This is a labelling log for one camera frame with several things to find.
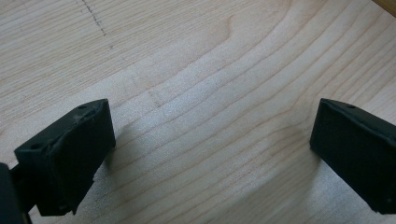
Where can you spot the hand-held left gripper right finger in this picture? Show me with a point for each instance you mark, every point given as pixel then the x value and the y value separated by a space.
pixel 358 155

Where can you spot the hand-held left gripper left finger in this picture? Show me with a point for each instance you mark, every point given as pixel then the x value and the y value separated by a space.
pixel 67 161

